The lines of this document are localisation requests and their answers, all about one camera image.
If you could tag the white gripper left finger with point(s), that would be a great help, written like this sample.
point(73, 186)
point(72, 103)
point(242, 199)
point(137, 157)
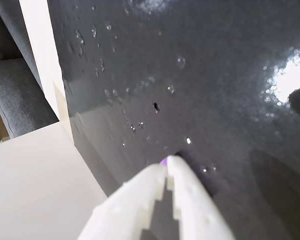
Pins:
point(130, 207)

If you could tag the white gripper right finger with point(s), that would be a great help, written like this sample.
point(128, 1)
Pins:
point(195, 205)

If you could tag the purple pen grip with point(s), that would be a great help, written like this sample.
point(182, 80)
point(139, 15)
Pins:
point(163, 162)

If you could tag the black table mat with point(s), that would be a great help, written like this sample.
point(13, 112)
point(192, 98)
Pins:
point(215, 75)

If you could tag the grey fabric sofa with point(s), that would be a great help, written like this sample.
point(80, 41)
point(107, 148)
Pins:
point(15, 87)

